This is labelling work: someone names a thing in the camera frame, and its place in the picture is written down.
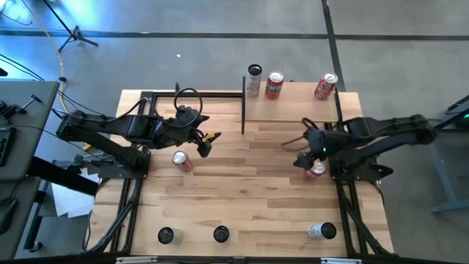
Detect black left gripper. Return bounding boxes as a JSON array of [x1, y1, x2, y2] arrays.
[[164, 114, 223, 158]]

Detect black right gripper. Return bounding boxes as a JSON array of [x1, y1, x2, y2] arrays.
[[292, 139, 333, 170]]

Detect red Fanta can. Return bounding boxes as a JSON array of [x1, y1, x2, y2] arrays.
[[265, 70, 285, 100], [302, 161, 326, 183]]

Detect red Coca-Cola can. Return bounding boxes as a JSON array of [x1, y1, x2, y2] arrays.
[[171, 150, 194, 173]]

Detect slim white orange Celsius can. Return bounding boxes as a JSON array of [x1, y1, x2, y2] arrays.
[[245, 64, 263, 99]]

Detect Star Wars Coca-Cola can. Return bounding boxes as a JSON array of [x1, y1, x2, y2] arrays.
[[314, 72, 339, 101]]

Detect silver blue Celsius can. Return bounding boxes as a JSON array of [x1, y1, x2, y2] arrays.
[[213, 224, 231, 243]]

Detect wooden shelf with black legs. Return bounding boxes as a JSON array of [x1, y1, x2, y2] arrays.
[[240, 76, 348, 136]]

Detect blue-grey metal table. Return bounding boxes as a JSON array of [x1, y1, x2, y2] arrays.
[[402, 94, 469, 216]]

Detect black diagonal beam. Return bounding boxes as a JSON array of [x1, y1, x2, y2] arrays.
[[27, 155, 100, 197]]

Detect white paper sheets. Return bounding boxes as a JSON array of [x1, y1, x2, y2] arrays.
[[50, 166, 102, 219]]

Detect black tripod stand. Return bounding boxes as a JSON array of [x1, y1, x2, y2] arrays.
[[42, 0, 99, 53]]

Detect black device with green light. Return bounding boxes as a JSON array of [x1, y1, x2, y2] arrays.
[[454, 109, 469, 129]]

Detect grey desk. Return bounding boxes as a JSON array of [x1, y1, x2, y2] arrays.
[[0, 79, 60, 181], [0, 176, 42, 261]]

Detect black desk leg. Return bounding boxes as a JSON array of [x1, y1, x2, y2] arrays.
[[22, 179, 51, 254]]

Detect black desk clamp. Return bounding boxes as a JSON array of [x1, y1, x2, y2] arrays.
[[0, 93, 43, 119]]

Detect black keyboard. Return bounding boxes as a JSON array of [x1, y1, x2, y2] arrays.
[[0, 127, 16, 168]]

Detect black computer mouse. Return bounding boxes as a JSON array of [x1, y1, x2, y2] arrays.
[[0, 197, 18, 235]]

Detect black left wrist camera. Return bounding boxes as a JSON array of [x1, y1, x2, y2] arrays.
[[175, 105, 202, 124]]

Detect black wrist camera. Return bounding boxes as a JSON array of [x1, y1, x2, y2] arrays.
[[175, 105, 202, 124], [303, 124, 327, 142]]

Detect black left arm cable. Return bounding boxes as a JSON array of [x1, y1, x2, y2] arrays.
[[58, 87, 204, 128]]

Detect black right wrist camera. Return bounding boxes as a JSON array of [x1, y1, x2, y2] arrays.
[[303, 124, 327, 142]]

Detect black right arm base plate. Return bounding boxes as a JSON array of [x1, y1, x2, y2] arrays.
[[328, 152, 395, 183]]

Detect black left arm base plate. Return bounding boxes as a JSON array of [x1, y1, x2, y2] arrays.
[[97, 150, 152, 180]]

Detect silver edge bracket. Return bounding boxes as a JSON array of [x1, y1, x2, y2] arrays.
[[320, 257, 363, 264], [115, 257, 158, 264]]

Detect black cable bracket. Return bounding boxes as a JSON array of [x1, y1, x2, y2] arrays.
[[67, 153, 117, 174]]

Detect yellow extension cable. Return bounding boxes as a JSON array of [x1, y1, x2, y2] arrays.
[[20, 0, 92, 152]]

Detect black floor cable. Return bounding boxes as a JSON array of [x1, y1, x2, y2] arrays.
[[0, 53, 91, 111]]

